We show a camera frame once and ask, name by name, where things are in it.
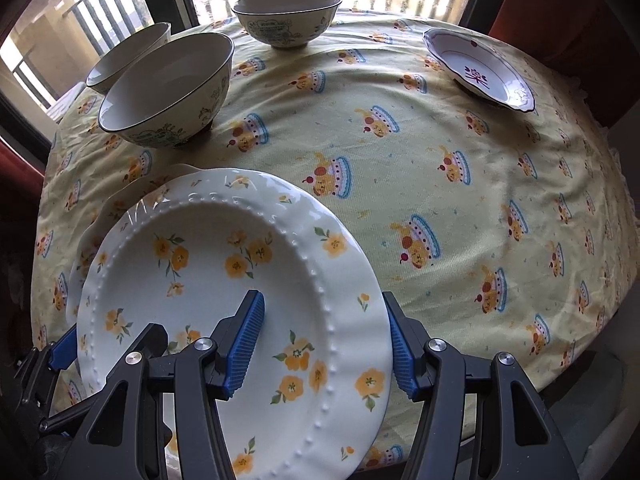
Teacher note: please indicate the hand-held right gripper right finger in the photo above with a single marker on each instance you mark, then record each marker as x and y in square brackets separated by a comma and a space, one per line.
[402, 355]

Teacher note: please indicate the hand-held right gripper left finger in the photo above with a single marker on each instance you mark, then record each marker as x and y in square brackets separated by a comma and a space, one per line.
[245, 345]

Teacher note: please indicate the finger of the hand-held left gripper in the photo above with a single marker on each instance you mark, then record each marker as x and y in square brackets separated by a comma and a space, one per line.
[60, 420]
[62, 352]

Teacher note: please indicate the white plate with yellow flowers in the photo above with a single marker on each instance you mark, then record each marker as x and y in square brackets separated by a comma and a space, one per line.
[225, 182]
[210, 260]

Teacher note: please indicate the large floral ceramic bowl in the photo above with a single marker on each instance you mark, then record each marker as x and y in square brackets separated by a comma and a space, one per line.
[165, 85]

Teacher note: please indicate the red curtain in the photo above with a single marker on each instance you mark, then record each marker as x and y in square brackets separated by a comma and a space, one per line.
[17, 165]
[575, 20]

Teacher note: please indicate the yellow printed tablecloth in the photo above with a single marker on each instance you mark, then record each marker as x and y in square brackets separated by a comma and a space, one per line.
[400, 160]

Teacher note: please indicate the small scalloped dish red motif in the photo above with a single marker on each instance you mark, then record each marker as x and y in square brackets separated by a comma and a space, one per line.
[475, 65]

